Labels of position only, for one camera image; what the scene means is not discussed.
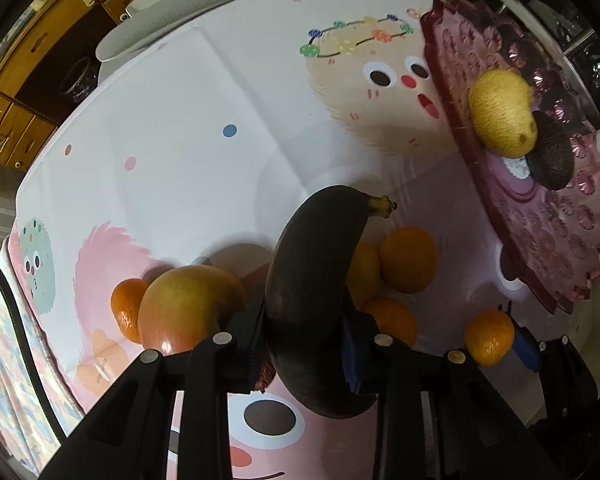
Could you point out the large orange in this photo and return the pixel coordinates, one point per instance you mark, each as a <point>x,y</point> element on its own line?
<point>409,260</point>

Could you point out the wooden desk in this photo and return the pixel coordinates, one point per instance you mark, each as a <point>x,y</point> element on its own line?
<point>45,45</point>

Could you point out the red yellow apple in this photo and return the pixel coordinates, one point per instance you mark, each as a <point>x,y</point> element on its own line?
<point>190,305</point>

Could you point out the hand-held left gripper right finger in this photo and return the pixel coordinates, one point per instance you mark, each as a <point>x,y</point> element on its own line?
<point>352,360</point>

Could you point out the chrome metal railing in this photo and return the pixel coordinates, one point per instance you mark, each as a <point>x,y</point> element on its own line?
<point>580,55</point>

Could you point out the small orange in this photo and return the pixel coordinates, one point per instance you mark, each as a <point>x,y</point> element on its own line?
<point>125,310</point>
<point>392,317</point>
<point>487,337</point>

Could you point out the yellowish citrus fruit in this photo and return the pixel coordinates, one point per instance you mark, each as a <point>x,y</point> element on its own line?
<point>367,275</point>

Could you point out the dark avocado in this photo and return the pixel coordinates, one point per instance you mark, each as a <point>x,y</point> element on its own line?
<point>552,155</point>

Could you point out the grey office chair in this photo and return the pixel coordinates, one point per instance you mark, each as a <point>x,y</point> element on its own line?
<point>145,30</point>

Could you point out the small reddish fruit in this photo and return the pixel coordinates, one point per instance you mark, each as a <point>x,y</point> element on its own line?
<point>265,377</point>

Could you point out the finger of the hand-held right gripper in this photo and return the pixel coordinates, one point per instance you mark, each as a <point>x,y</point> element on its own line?
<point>526,351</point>

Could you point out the dark waste basket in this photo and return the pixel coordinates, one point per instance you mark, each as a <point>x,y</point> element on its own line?
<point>80,80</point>

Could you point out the cartoon printed tablecloth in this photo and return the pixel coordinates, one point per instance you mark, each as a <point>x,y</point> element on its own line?
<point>180,135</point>

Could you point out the pastel floral blanket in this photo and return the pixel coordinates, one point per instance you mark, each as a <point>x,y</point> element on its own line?
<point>0,375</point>

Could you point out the dark overripe banana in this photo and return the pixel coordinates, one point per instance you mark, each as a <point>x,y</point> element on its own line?
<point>305,285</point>

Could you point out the yellow pear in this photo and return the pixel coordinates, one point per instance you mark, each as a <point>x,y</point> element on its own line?
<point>500,110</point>

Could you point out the pink glass fruit bowl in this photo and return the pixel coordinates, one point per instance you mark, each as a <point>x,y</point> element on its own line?
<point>555,240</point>

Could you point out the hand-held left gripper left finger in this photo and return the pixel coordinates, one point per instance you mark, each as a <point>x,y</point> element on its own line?
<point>215,370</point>

